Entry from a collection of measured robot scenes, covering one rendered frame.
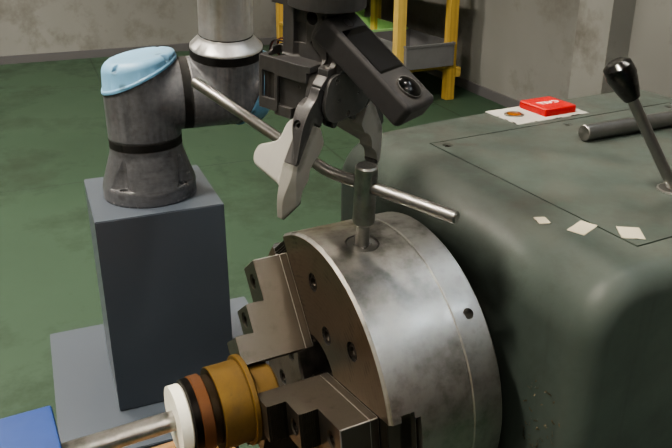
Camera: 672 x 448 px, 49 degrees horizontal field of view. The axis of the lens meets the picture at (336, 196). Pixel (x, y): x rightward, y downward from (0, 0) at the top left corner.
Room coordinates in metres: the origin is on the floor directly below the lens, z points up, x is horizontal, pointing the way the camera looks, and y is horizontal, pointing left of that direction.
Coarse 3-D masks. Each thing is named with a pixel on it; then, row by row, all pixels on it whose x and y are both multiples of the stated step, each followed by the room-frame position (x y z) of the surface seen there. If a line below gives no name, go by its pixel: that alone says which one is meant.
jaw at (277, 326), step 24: (264, 264) 0.71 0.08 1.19; (288, 264) 0.72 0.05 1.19; (264, 288) 0.69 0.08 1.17; (288, 288) 0.70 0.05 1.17; (240, 312) 0.69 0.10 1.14; (264, 312) 0.67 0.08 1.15; (288, 312) 0.68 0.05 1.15; (240, 336) 0.65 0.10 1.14; (264, 336) 0.66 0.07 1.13; (288, 336) 0.67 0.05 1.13; (312, 336) 0.67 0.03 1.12; (264, 360) 0.65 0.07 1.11
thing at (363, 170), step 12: (360, 168) 0.66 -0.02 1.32; (372, 168) 0.66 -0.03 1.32; (360, 180) 0.65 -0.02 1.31; (372, 180) 0.65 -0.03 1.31; (360, 192) 0.65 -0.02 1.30; (360, 204) 0.66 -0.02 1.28; (372, 204) 0.66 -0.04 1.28; (360, 216) 0.66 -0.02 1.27; (372, 216) 0.66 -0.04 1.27; (360, 228) 0.66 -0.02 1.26; (360, 240) 0.66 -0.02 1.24
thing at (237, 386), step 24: (240, 360) 0.63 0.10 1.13; (192, 384) 0.60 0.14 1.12; (216, 384) 0.60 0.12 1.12; (240, 384) 0.60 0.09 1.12; (264, 384) 0.62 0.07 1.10; (192, 408) 0.58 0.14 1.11; (216, 408) 0.58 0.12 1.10; (240, 408) 0.58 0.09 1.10; (216, 432) 0.57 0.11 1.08; (240, 432) 0.58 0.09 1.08
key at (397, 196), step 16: (192, 80) 0.79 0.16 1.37; (208, 96) 0.78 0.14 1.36; (224, 96) 0.77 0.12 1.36; (240, 112) 0.75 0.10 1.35; (256, 128) 0.74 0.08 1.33; (272, 128) 0.73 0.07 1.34; (320, 160) 0.70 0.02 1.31; (336, 176) 0.68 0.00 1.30; (352, 176) 0.67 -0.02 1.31; (384, 192) 0.64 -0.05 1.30; (400, 192) 0.64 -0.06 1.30; (416, 208) 0.62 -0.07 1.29; (432, 208) 0.61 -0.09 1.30; (448, 208) 0.61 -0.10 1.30
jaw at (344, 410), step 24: (288, 384) 0.62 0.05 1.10; (312, 384) 0.61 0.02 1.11; (336, 384) 0.61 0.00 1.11; (264, 408) 0.58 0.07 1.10; (288, 408) 0.58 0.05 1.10; (312, 408) 0.57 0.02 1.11; (336, 408) 0.57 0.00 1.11; (360, 408) 0.56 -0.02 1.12; (264, 432) 0.58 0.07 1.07; (288, 432) 0.58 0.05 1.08; (312, 432) 0.56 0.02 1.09; (336, 432) 0.53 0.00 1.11; (360, 432) 0.54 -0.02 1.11; (384, 432) 0.54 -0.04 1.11; (408, 432) 0.54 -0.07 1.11
